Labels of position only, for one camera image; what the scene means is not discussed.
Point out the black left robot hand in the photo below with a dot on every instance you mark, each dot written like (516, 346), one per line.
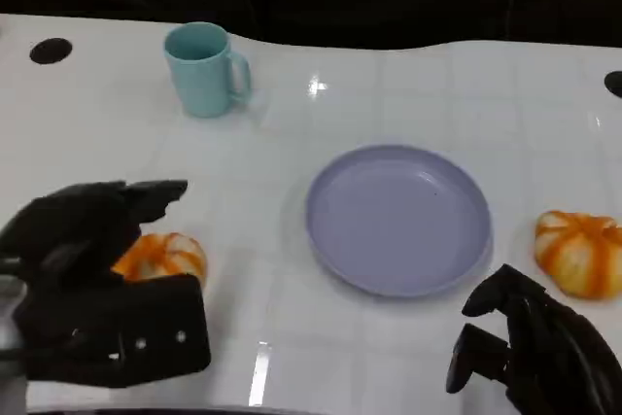
(73, 240)

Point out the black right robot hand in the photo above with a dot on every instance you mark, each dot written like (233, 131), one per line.
(559, 361)

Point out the orange white toy bread roll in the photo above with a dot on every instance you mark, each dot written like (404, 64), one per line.
(165, 254)
(578, 254)

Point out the pale green mug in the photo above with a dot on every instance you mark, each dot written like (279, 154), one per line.
(199, 84)

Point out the lilac plate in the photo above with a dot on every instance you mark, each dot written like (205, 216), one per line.
(398, 220)

